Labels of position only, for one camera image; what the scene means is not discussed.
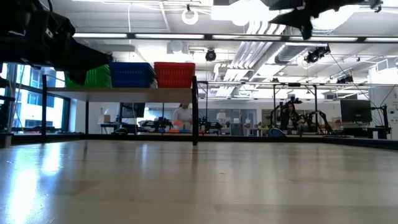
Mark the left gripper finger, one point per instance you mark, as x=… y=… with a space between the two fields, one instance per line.
x=77 y=76
x=87 y=59

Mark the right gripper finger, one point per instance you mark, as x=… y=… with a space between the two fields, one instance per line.
x=308 y=28
x=289 y=20

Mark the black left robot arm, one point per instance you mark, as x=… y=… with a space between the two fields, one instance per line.
x=28 y=12

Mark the black background robot arm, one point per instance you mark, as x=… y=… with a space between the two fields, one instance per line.
x=295 y=101
x=160 y=123
x=208 y=124
x=317 y=116

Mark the white LED light strip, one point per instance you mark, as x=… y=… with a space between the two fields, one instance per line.
x=335 y=39
x=245 y=37
x=169 y=36
x=99 y=35
x=382 y=40

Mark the bright ceiling light panel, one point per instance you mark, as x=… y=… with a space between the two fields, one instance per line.
x=242 y=12

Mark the small cardboard box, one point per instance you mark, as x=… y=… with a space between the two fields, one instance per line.
x=107 y=119

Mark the black overhead light beam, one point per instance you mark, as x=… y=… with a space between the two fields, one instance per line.
x=361 y=40

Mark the black ceiling track lamp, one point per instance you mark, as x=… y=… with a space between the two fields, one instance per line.
x=344 y=80

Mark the small black monitor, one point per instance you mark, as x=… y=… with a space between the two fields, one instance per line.
x=132 y=110

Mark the person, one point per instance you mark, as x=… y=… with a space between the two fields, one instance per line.
x=290 y=119
x=183 y=115

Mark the large black monitor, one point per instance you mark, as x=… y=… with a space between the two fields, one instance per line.
x=356 y=110

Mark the white cabinet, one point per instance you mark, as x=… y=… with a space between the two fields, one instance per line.
x=385 y=93

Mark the blue dome object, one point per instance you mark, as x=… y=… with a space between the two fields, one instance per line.
x=276 y=133

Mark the white table lamp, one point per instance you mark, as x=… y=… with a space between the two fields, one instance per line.
x=221 y=115

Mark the black ceiling camera cluster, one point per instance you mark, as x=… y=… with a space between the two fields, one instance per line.
x=315 y=56

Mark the silver ventilation duct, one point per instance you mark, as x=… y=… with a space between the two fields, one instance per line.
x=292 y=53

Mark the large window black frame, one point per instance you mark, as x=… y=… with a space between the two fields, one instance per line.
x=56 y=115

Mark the wooden shelf black metal frame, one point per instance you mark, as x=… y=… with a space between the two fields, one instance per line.
x=124 y=95

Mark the thin black background frame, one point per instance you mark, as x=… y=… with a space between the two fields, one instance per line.
x=293 y=84

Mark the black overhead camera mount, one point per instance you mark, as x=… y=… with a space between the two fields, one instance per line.
x=378 y=8

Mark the black round ceiling camera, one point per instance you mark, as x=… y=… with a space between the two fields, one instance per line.
x=210 y=55

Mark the black aluminium rig frame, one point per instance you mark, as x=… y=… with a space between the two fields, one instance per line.
x=155 y=137

